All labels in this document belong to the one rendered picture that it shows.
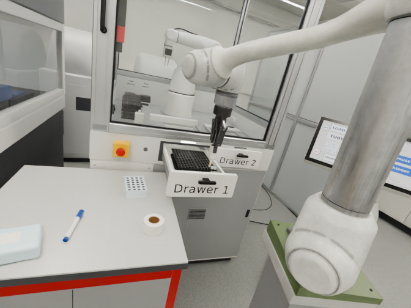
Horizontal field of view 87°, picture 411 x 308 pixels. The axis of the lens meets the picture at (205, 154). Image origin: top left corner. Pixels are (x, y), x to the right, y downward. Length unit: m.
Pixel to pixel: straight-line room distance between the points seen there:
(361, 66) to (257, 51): 1.89
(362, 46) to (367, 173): 2.11
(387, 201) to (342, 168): 3.16
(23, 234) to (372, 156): 0.85
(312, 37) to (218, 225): 1.20
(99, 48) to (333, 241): 1.02
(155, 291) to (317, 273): 0.49
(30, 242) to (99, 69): 0.68
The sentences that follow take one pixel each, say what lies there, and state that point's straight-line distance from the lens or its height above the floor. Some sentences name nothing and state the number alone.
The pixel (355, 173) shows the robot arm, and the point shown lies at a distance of 0.54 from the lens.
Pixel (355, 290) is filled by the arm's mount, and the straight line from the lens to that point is 0.89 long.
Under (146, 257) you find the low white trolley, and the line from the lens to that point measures 0.73.
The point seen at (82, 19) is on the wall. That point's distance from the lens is 4.27.
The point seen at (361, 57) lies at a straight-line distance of 2.55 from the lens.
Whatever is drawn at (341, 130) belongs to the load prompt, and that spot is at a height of 1.15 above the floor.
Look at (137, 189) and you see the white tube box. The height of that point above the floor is 0.80.
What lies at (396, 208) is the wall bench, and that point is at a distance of 3.67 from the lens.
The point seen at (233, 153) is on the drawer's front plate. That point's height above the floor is 0.91.
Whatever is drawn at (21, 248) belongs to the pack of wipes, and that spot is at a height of 0.80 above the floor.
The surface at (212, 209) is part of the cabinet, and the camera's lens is 1.43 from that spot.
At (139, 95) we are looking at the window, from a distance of 1.09.
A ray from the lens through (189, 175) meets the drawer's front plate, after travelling 0.85.
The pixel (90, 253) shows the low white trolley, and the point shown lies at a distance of 0.75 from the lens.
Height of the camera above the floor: 1.30
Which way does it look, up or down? 20 degrees down
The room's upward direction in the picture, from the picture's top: 13 degrees clockwise
